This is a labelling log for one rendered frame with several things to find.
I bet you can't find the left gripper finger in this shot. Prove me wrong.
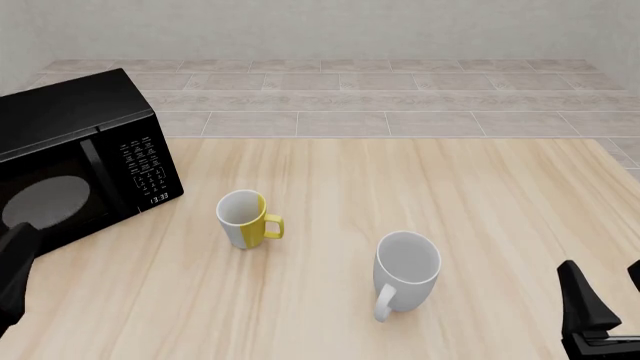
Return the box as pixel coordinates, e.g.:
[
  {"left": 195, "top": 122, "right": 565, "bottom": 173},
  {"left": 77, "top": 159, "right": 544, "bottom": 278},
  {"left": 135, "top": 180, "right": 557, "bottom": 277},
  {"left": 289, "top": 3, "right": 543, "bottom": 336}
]
[{"left": 0, "top": 221, "right": 39, "bottom": 333}]

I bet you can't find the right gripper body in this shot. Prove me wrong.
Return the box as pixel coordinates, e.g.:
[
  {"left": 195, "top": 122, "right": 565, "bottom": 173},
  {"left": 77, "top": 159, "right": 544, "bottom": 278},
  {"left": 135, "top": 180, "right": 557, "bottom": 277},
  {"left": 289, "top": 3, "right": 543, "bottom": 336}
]
[{"left": 560, "top": 326, "right": 640, "bottom": 360}]

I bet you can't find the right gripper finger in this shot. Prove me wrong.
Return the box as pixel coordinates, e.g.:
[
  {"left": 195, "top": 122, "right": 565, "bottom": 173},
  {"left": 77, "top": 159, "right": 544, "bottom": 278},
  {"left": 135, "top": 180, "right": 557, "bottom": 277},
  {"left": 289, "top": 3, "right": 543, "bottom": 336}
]
[
  {"left": 626, "top": 258, "right": 640, "bottom": 296},
  {"left": 556, "top": 258, "right": 624, "bottom": 335}
]

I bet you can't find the grey round microwave turntable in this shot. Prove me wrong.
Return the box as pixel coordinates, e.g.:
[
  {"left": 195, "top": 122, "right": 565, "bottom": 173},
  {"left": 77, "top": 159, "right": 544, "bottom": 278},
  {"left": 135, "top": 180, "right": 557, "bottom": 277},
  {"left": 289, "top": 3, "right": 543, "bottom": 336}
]
[{"left": 1, "top": 175, "right": 93, "bottom": 231}]

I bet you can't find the black microwave oven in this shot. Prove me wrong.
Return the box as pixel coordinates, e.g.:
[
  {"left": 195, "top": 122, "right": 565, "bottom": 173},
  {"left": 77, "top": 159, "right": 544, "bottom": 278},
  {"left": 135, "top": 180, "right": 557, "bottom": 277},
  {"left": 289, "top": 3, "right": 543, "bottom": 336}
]
[{"left": 0, "top": 67, "right": 185, "bottom": 261}]

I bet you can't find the white and yellow mug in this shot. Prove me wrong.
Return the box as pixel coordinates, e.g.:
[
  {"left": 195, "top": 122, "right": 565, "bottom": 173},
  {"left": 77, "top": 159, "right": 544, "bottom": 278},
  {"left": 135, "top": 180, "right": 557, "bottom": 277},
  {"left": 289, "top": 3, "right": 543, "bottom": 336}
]
[{"left": 215, "top": 189, "right": 286, "bottom": 250}]

